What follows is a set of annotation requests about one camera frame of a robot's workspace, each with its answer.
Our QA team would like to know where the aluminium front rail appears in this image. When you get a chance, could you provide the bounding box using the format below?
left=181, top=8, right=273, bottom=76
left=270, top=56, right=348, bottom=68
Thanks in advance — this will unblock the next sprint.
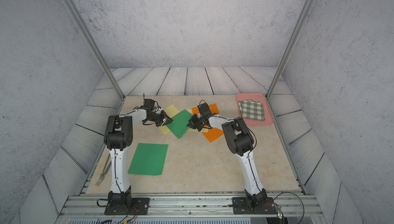
left=56, top=192, right=327, bottom=224

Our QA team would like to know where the pink plastic tray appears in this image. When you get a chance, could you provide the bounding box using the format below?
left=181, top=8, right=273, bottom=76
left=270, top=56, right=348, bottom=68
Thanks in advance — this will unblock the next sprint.
left=236, top=93, right=273, bottom=126

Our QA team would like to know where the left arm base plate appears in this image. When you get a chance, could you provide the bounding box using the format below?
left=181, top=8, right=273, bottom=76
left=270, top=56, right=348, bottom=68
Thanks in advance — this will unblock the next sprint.
left=104, top=198, right=150, bottom=215

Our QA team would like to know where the orange paper sheet back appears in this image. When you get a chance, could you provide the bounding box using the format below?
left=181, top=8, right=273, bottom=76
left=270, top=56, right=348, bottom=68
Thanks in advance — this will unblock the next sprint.
left=192, top=103, right=220, bottom=116

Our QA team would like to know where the green checkered cloth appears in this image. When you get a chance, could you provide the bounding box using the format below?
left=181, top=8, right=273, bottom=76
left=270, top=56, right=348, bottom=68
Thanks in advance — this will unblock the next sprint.
left=238, top=99, right=265, bottom=121

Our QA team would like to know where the orange paper sheet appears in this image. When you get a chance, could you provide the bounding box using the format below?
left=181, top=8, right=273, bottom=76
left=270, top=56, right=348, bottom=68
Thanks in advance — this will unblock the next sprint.
left=192, top=103, right=220, bottom=116
left=201, top=128, right=224, bottom=142

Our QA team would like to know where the yellow paper sheet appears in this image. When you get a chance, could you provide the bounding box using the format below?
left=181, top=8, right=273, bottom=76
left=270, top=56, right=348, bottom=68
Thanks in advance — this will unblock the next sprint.
left=186, top=109, right=212, bottom=133
left=159, top=105, right=180, bottom=135

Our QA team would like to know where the orange paper sheet front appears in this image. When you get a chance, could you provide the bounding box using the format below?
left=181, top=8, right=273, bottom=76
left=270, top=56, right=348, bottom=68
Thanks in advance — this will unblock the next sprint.
left=201, top=128, right=224, bottom=142

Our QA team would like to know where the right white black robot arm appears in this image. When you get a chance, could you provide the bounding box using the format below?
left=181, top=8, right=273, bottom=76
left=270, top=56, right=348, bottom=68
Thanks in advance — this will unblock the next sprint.
left=187, top=101, right=271, bottom=212

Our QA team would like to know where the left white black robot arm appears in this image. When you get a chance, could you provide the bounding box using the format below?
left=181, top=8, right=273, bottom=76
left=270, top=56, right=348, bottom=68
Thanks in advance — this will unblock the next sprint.
left=104, top=99, right=173, bottom=211

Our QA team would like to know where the green paper sheet front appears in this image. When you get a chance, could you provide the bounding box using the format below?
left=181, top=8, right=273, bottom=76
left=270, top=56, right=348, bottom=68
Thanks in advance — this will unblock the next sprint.
left=128, top=143, right=168, bottom=176

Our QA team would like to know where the green paper sheet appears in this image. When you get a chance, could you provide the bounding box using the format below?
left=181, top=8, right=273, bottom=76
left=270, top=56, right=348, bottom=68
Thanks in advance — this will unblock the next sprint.
left=128, top=143, right=168, bottom=176
left=167, top=110, right=192, bottom=139

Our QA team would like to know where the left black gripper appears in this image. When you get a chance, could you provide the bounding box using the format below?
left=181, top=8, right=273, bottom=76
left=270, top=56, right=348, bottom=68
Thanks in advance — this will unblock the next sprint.
left=148, top=110, right=173, bottom=128

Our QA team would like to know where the right aluminium frame post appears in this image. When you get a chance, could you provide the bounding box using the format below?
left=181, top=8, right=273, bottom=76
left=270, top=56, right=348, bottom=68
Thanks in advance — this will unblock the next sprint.
left=266, top=0, right=315, bottom=99

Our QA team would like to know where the aluminium frame post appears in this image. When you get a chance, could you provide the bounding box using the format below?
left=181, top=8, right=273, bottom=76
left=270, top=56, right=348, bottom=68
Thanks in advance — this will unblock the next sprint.
left=62, top=0, right=125, bottom=100
left=266, top=0, right=315, bottom=99

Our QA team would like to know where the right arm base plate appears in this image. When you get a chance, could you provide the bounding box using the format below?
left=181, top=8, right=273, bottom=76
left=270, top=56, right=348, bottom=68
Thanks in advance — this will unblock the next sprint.
left=231, top=197, right=278, bottom=215

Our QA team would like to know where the left aluminium frame post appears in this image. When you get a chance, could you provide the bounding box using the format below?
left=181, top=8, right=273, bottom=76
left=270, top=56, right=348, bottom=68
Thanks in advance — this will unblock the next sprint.
left=62, top=0, right=125, bottom=100

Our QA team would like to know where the iridescent blue knife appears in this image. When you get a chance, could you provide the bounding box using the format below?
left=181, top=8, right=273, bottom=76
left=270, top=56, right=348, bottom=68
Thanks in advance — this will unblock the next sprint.
left=104, top=162, right=112, bottom=176

